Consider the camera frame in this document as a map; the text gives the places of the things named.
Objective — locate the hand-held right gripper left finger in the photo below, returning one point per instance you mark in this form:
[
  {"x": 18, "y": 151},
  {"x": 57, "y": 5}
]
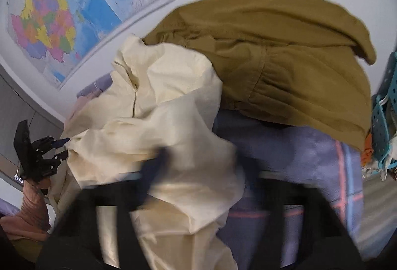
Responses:
[{"x": 153, "y": 173}]

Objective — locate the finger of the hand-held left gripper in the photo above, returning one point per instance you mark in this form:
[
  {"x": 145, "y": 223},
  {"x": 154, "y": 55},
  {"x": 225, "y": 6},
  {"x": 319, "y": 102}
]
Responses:
[
  {"x": 57, "y": 159},
  {"x": 59, "y": 142}
]

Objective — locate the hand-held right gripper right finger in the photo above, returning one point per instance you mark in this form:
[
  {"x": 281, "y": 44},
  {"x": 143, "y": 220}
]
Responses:
[{"x": 266, "y": 192}]

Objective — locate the cream garment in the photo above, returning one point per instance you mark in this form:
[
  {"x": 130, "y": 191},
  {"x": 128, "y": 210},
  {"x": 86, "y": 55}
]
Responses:
[{"x": 161, "y": 108}]

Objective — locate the grey wooden panel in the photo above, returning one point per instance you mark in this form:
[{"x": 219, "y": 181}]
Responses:
[{"x": 21, "y": 102}]

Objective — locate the purple plaid bed sheet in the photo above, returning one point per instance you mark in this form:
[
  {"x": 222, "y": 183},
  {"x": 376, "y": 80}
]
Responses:
[{"x": 294, "y": 152}]

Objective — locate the orange cloth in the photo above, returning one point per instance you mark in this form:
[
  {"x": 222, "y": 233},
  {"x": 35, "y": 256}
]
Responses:
[{"x": 367, "y": 150}]

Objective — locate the olive brown garment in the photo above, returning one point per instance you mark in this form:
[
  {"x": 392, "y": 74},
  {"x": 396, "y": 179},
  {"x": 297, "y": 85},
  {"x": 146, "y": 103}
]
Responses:
[{"x": 279, "y": 65}]

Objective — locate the white cloth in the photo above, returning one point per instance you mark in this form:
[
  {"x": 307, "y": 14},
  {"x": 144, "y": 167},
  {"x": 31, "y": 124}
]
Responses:
[{"x": 390, "y": 153}]

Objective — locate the teal perforated plastic basket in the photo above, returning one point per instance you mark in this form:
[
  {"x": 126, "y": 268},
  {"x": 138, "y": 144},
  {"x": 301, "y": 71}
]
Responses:
[
  {"x": 381, "y": 127},
  {"x": 392, "y": 77}
]

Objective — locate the colourful wall map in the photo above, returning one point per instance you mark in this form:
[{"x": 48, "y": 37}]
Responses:
[{"x": 71, "y": 3}]

